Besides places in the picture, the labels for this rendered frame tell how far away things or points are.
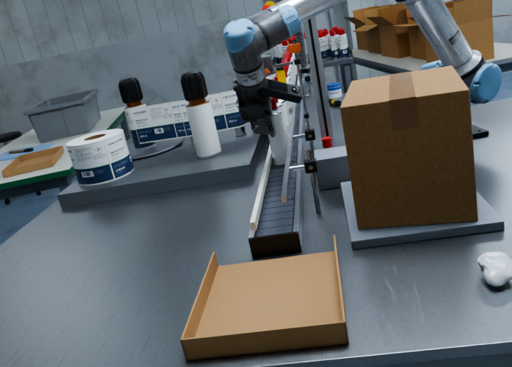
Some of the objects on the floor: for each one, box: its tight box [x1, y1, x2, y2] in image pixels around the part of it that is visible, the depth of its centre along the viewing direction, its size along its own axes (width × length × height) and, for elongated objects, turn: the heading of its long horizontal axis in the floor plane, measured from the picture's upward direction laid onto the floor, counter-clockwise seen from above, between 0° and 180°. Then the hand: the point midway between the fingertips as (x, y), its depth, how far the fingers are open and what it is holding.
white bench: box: [0, 106, 131, 199], centre depth 343 cm, size 190×75×80 cm, turn 36°
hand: (274, 132), depth 143 cm, fingers closed
